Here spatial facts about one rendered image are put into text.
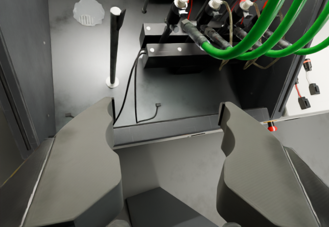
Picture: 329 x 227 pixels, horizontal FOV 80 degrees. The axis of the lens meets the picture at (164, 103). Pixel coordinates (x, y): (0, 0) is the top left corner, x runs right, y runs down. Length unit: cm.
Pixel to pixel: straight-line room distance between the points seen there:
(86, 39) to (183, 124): 41
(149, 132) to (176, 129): 8
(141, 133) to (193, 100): 26
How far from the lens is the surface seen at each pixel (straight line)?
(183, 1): 45
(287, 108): 71
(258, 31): 25
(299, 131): 223
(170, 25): 50
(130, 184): 147
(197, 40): 36
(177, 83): 69
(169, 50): 56
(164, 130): 52
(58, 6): 79
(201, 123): 56
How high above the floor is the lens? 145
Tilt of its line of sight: 70 degrees down
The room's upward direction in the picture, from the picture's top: 48 degrees clockwise
